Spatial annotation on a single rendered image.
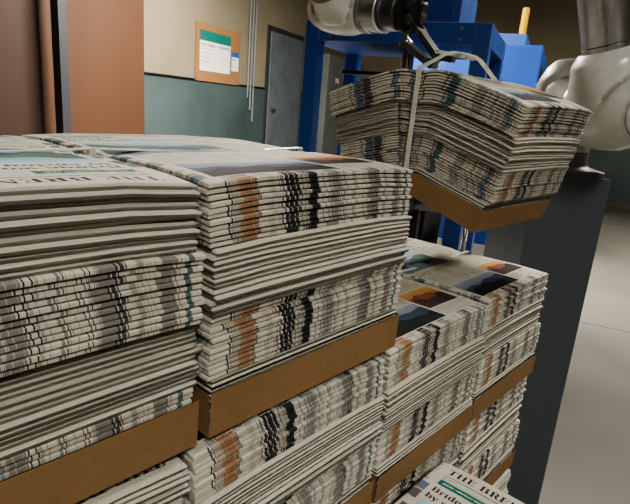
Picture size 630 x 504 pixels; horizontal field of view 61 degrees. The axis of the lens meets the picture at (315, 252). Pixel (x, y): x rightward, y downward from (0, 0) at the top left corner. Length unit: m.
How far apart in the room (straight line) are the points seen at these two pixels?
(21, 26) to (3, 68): 0.35
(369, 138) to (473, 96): 0.23
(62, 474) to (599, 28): 1.19
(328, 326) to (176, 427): 0.19
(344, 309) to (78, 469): 0.29
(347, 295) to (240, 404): 0.16
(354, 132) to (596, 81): 0.50
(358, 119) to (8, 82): 3.79
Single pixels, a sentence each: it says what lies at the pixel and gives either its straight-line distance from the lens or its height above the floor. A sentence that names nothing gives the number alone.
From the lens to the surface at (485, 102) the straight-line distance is 0.92.
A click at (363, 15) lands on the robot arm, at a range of 1.22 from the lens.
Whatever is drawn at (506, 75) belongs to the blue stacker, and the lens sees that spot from 5.07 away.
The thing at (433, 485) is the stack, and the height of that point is 0.60.
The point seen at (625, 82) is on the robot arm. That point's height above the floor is 1.21.
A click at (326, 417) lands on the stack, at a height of 0.79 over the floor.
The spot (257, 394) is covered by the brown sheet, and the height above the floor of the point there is 0.86.
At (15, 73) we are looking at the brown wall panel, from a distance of 4.68.
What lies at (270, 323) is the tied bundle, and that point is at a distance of 0.48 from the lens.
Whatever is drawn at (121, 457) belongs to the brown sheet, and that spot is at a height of 0.86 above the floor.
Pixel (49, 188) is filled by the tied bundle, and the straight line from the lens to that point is 0.35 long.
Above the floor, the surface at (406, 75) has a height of 1.18.
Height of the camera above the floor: 1.12
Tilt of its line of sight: 15 degrees down
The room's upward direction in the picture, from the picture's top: 5 degrees clockwise
